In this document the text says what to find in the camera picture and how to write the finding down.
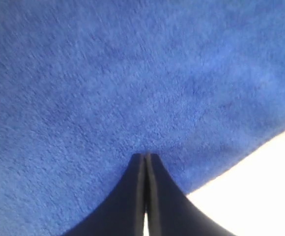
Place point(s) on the blue microfibre towel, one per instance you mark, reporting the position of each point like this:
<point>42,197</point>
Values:
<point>84,84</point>

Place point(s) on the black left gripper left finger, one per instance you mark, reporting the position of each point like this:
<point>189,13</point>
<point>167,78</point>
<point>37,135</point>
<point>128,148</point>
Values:
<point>122,212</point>

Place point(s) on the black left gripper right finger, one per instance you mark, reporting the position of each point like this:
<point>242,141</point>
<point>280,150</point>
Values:
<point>169,211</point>

